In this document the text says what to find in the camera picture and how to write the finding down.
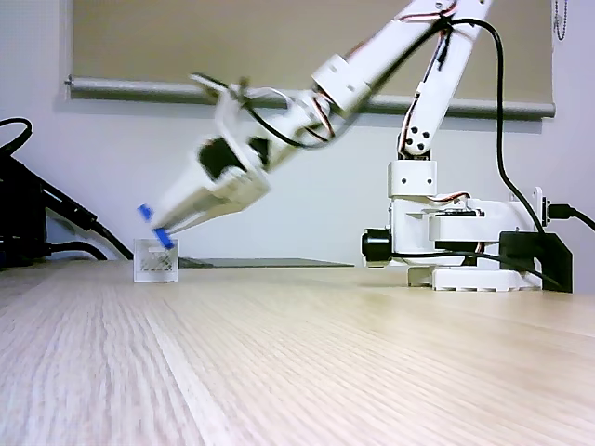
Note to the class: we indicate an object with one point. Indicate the blue peg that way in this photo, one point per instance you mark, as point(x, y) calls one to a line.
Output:
point(163, 239)

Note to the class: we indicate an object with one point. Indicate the small white lattice crate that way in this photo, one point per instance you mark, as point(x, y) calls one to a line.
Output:
point(155, 271)

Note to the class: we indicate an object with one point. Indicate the dark flat mat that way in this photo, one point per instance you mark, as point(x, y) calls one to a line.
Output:
point(279, 263)

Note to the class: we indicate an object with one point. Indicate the beige roller blind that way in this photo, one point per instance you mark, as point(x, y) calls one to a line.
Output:
point(186, 37)

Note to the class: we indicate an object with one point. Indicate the black round knob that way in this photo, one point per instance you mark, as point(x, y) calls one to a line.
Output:
point(377, 247)

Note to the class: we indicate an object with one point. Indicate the black equipment box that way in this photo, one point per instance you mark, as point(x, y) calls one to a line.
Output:
point(18, 209)

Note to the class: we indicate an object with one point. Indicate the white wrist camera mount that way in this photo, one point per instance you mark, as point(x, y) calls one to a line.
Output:
point(228, 111)

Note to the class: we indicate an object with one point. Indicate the grey blind bottom rail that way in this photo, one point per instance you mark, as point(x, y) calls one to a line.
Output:
point(130, 88)

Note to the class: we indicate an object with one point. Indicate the black table bracket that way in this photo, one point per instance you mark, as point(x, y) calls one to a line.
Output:
point(553, 260)

